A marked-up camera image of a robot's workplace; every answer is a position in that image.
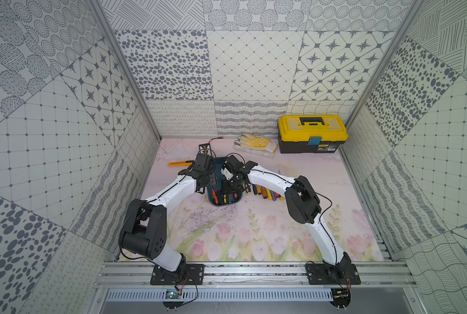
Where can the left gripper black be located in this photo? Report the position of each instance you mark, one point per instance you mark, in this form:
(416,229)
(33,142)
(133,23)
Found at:
(201,179)

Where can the yellow work gloves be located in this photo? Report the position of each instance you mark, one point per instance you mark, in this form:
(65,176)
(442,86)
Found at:
(256,145)

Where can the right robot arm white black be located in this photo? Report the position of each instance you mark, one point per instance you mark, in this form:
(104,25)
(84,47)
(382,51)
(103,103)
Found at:
(303,204)

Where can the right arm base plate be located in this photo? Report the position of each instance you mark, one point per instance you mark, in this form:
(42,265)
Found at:
(324,274)

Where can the teal plastic storage tray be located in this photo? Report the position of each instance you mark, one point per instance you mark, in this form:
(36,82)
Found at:
(216,181)

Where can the wooden orange handle screwdriver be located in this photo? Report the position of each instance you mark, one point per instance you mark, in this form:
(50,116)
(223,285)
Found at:
(263,191)

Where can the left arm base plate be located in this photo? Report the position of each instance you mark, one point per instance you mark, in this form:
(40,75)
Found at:
(187,274)

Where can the large orange black screwdriver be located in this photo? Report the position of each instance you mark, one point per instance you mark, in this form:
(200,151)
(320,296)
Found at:
(215,197)

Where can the orange utility knife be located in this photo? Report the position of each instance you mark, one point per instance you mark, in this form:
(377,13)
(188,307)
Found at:
(184,163)

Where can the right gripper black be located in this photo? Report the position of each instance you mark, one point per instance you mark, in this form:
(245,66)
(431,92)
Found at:
(226,188)

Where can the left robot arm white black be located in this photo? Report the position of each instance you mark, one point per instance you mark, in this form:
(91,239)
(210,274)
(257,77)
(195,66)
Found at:
(144,230)

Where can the yellow black toolbox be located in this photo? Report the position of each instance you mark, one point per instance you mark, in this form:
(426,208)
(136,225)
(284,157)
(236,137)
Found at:
(311,134)

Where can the aluminium rail frame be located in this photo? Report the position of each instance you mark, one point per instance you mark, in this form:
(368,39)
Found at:
(259,274)

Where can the clear blue red screwdriver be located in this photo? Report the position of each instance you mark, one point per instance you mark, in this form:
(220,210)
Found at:
(273,197)

